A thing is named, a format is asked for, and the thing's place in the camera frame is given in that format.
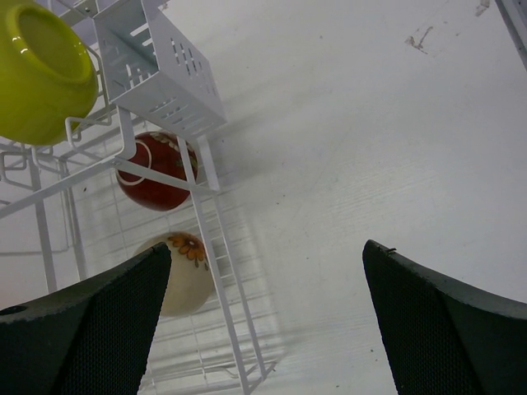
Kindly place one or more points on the lime green bowl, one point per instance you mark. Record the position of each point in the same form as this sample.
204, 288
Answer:
46, 75

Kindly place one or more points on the white perforated cutlery holder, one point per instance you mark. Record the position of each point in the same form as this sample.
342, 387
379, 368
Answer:
152, 70

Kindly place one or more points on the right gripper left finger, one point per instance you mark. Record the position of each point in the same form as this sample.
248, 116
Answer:
93, 337

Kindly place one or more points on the white wire dish rack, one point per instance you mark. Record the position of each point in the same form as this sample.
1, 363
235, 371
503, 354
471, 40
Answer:
116, 181

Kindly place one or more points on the beige flower pattern bowl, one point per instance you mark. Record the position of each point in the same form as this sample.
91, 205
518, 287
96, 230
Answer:
191, 282

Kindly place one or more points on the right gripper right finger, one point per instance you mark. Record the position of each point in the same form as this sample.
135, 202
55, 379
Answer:
441, 335

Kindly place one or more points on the aluminium table rail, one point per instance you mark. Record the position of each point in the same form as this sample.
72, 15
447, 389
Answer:
513, 13

